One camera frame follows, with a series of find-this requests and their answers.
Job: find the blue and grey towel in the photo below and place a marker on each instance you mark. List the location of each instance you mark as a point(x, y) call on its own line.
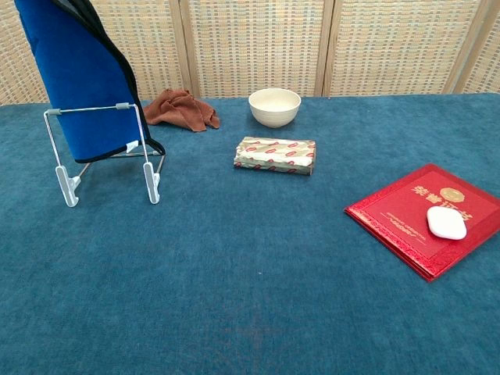
point(78, 78)

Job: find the gold red patterned packet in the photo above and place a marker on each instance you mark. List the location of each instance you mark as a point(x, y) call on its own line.
point(273, 156)

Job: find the cream bowl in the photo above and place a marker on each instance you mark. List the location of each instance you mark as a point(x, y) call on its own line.
point(273, 113)

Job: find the teal carpet table cover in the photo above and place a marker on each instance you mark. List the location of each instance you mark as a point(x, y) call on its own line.
point(195, 273)

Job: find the brown crumpled cloth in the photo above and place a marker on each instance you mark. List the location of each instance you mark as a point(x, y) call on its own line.
point(179, 111)

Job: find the woven wooden folding screen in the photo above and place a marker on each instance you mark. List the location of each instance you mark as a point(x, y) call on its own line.
point(254, 47)

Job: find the red certificate folder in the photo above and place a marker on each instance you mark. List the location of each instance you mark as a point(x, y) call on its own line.
point(394, 218)

